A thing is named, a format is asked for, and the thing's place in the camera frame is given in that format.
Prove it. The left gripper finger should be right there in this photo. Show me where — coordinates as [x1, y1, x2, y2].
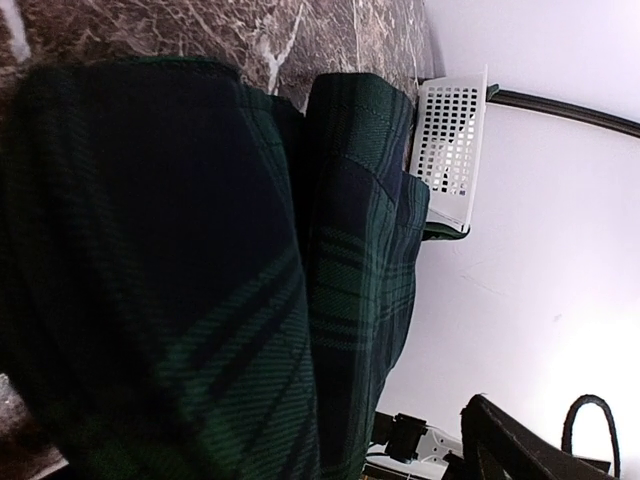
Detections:
[461, 395, 608, 480]

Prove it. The white laundry basket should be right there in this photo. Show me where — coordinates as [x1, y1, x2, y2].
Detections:
[409, 71, 488, 233]

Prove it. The dark green plaid garment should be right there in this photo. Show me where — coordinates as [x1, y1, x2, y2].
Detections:
[1, 58, 429, 479]

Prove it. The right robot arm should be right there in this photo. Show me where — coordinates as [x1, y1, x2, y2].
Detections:
[366, 411, 463, 466]

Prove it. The dark green cloth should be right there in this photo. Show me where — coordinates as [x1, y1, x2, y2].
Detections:
[422, 222, 469, 242]

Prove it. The right black frame post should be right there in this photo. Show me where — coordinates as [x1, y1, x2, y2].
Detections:
[487, 89, 640, 138]

